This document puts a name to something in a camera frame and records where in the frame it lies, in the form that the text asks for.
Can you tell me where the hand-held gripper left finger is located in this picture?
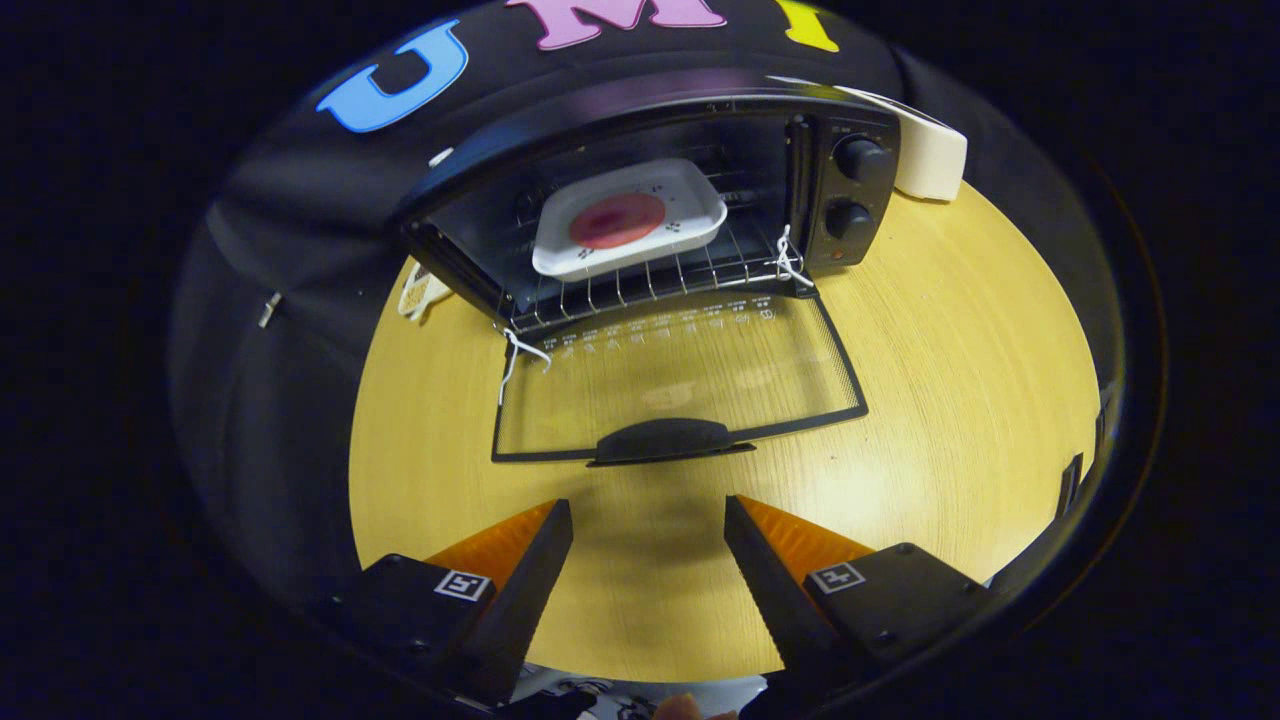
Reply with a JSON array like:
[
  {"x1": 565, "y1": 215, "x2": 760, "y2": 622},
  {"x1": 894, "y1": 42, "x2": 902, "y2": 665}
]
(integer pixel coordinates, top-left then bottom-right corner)
[{"x1": 318, "y1": 499, "x2": 574, "y2": 703}]

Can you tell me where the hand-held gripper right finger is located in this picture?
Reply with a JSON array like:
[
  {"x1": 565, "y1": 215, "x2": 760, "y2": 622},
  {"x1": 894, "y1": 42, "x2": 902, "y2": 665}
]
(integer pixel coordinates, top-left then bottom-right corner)
[{"x1": 723, "y1": 495, "x2": 991, "y2": 696}]

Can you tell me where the pink round meat slice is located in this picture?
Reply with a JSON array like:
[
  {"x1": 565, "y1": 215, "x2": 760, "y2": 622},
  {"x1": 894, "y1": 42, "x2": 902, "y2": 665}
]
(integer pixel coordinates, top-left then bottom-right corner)
[{"x1": 569, "y1": 193, "x2": 667, "y2": 250}]

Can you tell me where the white square plate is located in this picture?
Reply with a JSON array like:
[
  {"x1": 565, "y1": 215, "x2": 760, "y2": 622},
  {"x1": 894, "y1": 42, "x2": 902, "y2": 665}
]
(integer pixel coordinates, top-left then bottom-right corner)
[{"x1": 531, "y1": 158, "x2": 729, "y2": 281}]

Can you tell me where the black toaster oven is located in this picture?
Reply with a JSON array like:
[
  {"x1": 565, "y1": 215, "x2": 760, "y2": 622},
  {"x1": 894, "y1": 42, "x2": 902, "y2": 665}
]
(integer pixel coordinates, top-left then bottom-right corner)
[{"x1": 390, "y1": 85, "x2": 901, "y2": 468}]

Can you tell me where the white boxy toaster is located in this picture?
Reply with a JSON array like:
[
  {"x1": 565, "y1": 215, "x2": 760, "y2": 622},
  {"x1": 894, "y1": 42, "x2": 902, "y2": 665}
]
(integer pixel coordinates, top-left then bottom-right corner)
[{"x1": 835, "y1": 85, "x2": 969, "y2": 202}]

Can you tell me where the small dish of beans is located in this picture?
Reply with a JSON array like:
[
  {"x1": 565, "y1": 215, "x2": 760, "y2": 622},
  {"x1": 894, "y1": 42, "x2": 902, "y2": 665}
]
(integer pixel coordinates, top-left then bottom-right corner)
[{"x1": 398, "y1": 262, "x2": 453, "y2": 322}]

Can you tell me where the white string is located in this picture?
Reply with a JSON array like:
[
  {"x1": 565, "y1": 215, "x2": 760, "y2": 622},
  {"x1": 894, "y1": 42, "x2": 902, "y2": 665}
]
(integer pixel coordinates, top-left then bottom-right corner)
[
  {"x1": 774, "y1": 225, "x2": 817, "y2": 292},
  {"x1": 498, "y1": 328, "x2": 553, "y2": 406}
]

